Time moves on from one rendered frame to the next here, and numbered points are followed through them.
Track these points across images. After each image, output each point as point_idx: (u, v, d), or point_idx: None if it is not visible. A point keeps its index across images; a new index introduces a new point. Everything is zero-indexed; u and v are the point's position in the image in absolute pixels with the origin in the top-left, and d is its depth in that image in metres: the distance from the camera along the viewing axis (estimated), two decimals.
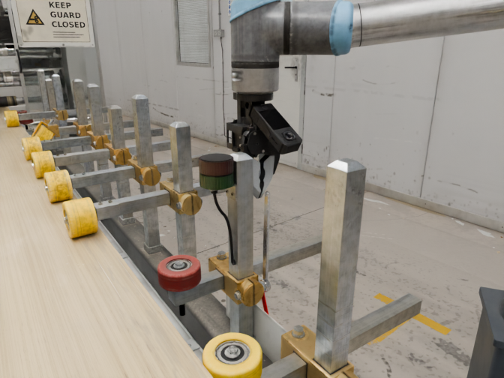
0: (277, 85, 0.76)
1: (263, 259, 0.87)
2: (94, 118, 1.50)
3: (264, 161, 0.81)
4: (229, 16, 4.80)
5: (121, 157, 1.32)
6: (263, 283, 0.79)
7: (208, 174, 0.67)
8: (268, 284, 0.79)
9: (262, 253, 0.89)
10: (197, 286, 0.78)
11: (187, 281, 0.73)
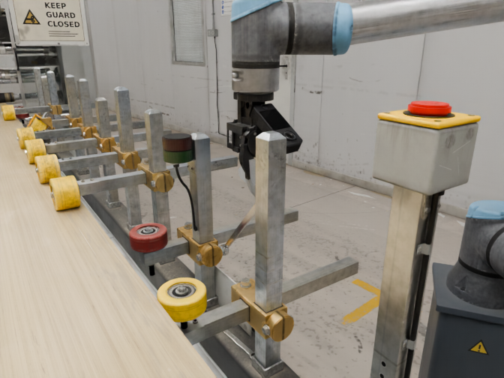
0: (277, 85, 0.76)
1: (225, 229, 0.99)
2: (84, 110, 1.62)
3: None
4: (222, 16, 4.92)
5: (107, 145, 1.44)
6: (223, 251, 0.91)
7: (169, 150, 0.79)
8: (226, 253, 0.91)
9: (225, 225, 1.01)
10: (164, 250, 0.90)
11: (154, 243, 0.85)
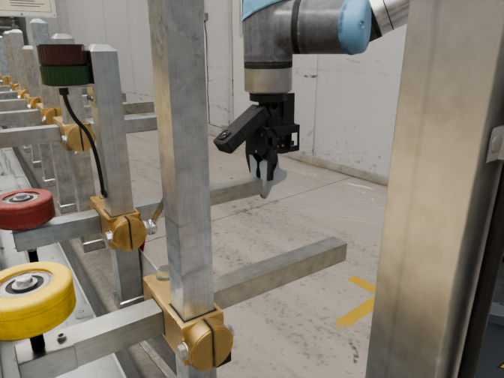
0: (259, 87, 0.73)
1: (152, 202, 0.69)
2: (19, 68, 1.33)
3: (259, 162, 0.80)
4: None
5: None
6: (148, 229, 0.62)
7: (46, 63, 0.50)
8: (154, 231, 0.62)
9: (154, 196, 0.71)
10: (49, 228, 0.60)
11: (23, 216, 0.55)
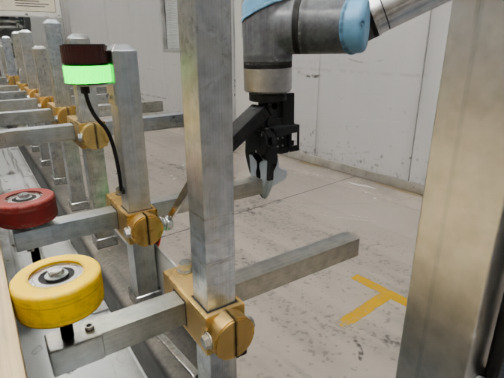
0: (258, 87, 0.73)
1: (152, 201, 0.69)
2: (28, 68, 1.35)
3: (259, 162, 0.80)
4: None
5: None
6: (165, 224, 0.63)
7: (69, 62, 0.52)
8: (170, 226, 0.64)
9: (154, 196, 0.71)
10: (49, 228, 0.60)
11: (26, 215, 0.55)
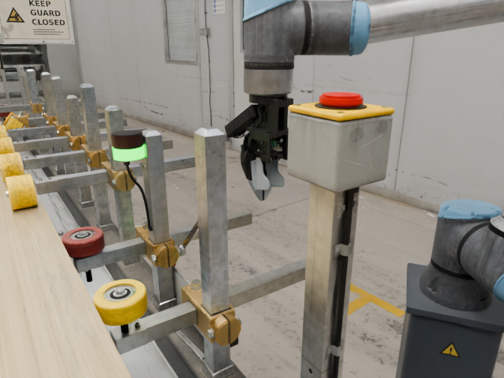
0: None
1: (169, 233, 0.94)
2: (58, 108, 1.60)
3: None
4: (214, 14, 4.90)
5: (78, 143, 1.41)
6: (180, 252, 0.89)
7: (118, 147, 0.77)
8: (184, 253, 0.89)
9: (171, 229, 0.97)
10: (100, 255, 0.85)
11: (86, 248, 0.81)
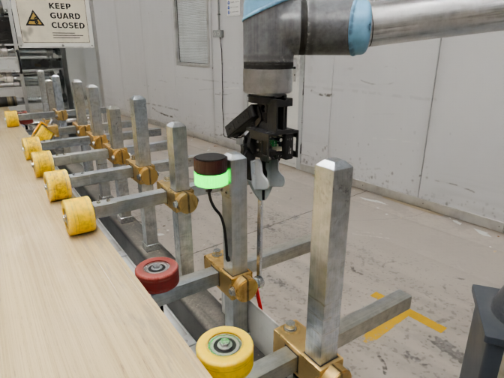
0: None
1: None
2: (94, 118, 1.52)
3: None
4: (228, 16, 4.82)
5: (120, 157, 1.34)
6: (257, 280, 0.81)
7: (203, 173, 0.69)
8: (262, 280, 0.81)
9: None
10: (174, 289, 0.77)
11: (163, 283, 0.73)
